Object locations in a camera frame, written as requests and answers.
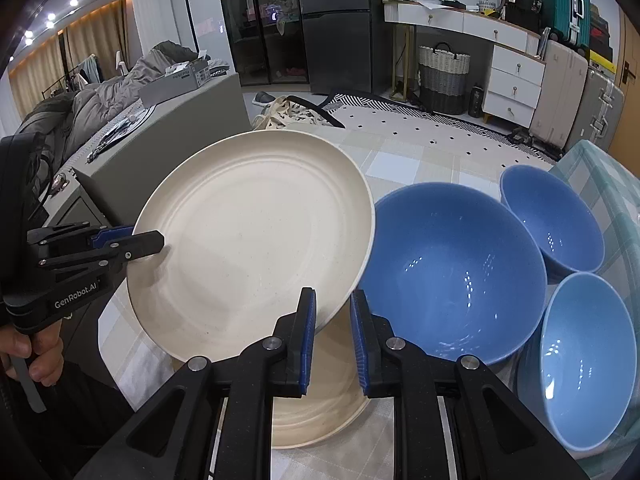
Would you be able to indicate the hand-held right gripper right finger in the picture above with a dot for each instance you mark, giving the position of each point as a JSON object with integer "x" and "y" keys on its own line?
{"x": 361, "y": 350}

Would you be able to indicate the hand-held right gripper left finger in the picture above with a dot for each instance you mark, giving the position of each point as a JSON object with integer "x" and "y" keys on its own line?
{"x": 306, "y": 345}

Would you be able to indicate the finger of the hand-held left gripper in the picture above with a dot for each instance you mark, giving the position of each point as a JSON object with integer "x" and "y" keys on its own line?
{"x": 117, "y": 232}
{"x": 145, "y": 244}

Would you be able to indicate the cream plate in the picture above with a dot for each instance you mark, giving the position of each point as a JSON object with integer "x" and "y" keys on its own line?
{"x": 325, "y": 410}
{"x": 250, "y": 240}

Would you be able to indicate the large dark blue bowl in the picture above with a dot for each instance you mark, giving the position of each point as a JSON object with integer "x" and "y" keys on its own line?
{"x": 450, "y": 270}

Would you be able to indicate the light blue bowl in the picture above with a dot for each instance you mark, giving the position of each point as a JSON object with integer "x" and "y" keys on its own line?
{"x": 585, "y": 350}

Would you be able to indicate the small dark blue bowl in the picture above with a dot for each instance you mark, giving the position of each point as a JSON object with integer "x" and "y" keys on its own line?
{"x": 550, "y": 215}

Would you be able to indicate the person's left hand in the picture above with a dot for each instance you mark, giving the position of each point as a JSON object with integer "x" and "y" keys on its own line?
{"x": 47, "y": 365}

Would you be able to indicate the black and white papers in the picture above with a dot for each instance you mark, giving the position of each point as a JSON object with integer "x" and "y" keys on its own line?
{"x": 120, "y": 130}

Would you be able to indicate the grey sofa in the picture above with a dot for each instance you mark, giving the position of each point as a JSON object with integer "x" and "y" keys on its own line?
{"x": 190, "y": 125}

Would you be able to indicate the grey quilt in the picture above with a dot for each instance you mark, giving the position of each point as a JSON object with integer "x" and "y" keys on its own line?
{"x": 100, "y": 105}

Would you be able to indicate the grey shoe box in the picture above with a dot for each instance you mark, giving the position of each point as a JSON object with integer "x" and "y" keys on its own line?
{"x": 172, "y": 82}

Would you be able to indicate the clothes rack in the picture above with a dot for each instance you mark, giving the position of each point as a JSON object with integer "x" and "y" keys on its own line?
{"x": 87, "y": 67}

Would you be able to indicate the beige checked tablecloth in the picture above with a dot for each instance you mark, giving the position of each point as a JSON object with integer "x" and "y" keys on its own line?
{"x": 425, "y": 175}

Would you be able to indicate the grey slipper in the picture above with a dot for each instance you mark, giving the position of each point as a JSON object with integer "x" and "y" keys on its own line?
{"x": 262, "y": 98}

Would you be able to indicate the printed tote bag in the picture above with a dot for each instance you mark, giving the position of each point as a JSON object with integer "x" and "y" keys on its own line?
{"x": 280, "y": 112}

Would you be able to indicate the beige curtains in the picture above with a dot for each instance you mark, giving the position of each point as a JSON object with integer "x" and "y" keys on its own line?
{"x": 95, "y": 35}

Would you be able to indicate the ceiling track light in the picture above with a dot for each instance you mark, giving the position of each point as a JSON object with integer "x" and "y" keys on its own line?
{"x": 50, "y": 17}

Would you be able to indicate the black and white patterned rug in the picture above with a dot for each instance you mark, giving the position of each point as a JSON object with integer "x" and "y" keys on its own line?
{"x": 425, "y": 125}

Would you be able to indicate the dark glass door cabinet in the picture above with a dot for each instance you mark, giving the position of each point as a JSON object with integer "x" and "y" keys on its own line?
{"x": 260, "y": 35}

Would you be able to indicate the black water bottle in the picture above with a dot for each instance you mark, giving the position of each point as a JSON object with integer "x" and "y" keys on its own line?
{"x": 477, "y": 101}

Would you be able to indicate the dark grey refrigerator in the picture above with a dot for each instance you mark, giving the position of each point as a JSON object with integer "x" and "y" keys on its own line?
{"x": 340, "y": 45}

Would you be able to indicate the woven laundry basket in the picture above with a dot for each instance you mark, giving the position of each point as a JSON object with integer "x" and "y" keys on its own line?
{"x": 442, "y": 80}

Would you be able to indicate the teal checked tablecloth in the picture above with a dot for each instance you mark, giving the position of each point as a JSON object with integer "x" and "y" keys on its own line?
{"x": 610, "y": 185}

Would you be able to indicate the white vanity desk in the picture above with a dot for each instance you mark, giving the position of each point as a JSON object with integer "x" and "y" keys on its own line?
{"x": 515, "y": 75}

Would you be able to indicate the beige suitcase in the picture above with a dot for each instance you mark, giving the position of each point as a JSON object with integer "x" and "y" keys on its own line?
{"x": 560, "y": 95}

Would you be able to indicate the silver suitcase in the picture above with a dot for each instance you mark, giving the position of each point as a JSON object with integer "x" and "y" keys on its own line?
{"x": 597, "y": 105}

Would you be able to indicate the wooden door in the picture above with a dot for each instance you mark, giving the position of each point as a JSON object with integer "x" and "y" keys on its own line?
{"x": 625, "y": 125}

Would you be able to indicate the black bag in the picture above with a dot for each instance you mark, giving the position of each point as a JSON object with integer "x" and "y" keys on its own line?
{"x": 525, "y": 5}

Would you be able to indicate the stack of dark boxes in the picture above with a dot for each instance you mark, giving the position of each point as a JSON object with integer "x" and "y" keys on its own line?
{"x": 600, "y": 35}

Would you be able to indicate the teal suitcase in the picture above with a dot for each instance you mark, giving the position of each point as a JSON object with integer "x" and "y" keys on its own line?
{"x": 557, "y": 0}

